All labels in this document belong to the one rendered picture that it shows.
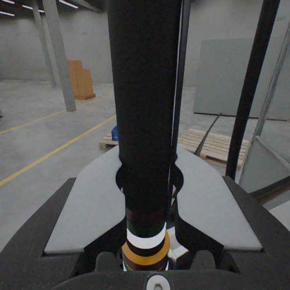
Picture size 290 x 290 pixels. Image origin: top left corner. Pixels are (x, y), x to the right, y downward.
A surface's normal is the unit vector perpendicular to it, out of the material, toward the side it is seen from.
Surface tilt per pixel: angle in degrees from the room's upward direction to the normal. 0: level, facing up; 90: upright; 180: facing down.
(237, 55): 90
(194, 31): 90
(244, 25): 90
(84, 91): 90
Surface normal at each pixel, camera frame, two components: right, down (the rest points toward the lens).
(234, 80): -0.33, 0.43
